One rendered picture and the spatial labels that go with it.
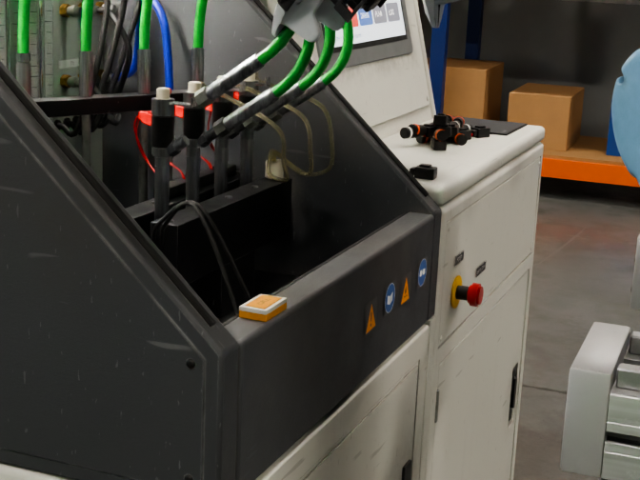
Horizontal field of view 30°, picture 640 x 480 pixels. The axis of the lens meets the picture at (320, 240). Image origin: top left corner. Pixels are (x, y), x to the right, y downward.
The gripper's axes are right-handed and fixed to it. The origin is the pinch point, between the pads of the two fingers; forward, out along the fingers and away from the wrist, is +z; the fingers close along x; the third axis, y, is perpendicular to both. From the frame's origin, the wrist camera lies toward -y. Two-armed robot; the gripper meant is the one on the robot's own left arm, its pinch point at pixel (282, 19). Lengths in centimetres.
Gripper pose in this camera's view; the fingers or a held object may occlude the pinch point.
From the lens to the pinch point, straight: 138.5
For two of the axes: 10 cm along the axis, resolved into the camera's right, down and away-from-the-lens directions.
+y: 6.5, 7.5, -1.0
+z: -5.2, 5.4, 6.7
